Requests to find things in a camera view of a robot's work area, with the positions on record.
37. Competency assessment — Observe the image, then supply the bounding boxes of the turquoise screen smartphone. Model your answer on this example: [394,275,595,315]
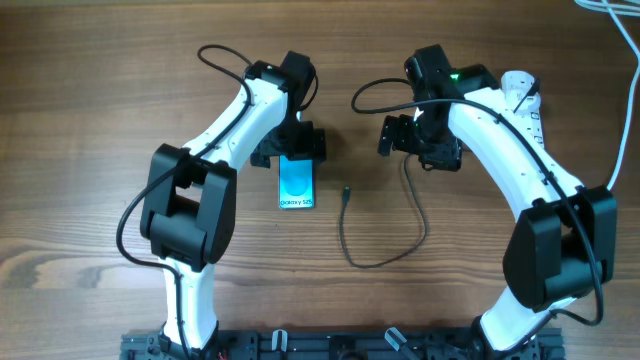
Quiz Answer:
[278,156,315,210]

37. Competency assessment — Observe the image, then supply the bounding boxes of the black usb charging cable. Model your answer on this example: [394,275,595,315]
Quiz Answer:
[338,76,542,270]

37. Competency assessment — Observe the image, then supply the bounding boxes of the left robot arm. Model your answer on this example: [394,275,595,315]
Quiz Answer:
[140,51,326,359]

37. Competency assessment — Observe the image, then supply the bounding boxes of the white usb charger plug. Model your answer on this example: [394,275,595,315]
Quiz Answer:
[505,89,541,115]

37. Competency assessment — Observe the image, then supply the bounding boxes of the white power strip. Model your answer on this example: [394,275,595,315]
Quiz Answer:
[501,70,545,148]

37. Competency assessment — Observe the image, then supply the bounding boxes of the white power strip cord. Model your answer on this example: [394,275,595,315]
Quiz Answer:
[574,0,640,192]

